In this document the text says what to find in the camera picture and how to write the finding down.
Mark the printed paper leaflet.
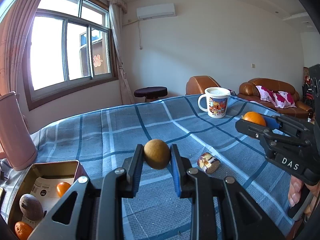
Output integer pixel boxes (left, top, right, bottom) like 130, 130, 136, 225
30, 177, 75, 220

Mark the pink floral cushion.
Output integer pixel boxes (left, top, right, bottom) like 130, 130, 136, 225
274, 91, 297, 108
256, 85, 276, 103

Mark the brown longan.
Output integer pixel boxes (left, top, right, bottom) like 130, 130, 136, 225
143, 139, 172, 170

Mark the white air conditioner pipe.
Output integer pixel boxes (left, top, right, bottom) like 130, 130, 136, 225
138, 19, 144, 50

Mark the purple round fruit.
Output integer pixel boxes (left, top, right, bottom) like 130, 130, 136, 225
19, 194, 44, 221

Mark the blue plaid tablecloth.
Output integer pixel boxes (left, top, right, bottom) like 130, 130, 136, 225
0, 95, 310, 240

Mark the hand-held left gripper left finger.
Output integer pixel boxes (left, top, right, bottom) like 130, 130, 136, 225
27, 144, 145, 240

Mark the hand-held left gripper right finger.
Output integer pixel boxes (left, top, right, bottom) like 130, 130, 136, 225
171, 144, 285, 240

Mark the large orange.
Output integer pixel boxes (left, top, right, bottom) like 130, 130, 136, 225
14, 221, 34, 240

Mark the white cartoon print mug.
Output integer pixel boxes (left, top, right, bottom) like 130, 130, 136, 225
198, 87, 231, 118

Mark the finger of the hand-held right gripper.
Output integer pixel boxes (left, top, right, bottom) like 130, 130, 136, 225
265, 116, 313, 138
235, 119, 310, 158

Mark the pink tin box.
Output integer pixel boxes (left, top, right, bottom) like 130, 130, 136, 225
7, 159, 88, 240

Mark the dark metal rack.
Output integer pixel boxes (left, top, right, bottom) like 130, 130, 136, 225
302, 66, 312, 105

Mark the brown leather sofa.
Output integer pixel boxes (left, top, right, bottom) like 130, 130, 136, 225
237, 78, 313, 119

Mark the wrapped cake roll piece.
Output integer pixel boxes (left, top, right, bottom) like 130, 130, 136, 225
197, 152, 221, 174

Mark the person's right hand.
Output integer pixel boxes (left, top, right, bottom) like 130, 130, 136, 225
287, 175, 304, 207

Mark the brown leather armchair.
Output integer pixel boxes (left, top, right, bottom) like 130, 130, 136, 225
185, 75, 222, 96

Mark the pink curtain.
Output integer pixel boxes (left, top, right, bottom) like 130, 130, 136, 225
0, 0, 54, 100
107, 0, 136, 105

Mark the white air conditioner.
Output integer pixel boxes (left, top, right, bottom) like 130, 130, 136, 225
136, 3, 175, 20

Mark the pink thermos jug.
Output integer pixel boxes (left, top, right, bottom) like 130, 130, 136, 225
0, 92, 38, 171

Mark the dark round stool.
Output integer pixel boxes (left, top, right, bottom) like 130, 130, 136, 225
134, 86, 168, 103

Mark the small orange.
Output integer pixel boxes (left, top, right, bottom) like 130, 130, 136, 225
241, 111, 267, 139
56, 182, 72, 198

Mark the sliding glass window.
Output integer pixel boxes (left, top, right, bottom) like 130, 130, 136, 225
24, 0, 119, 112

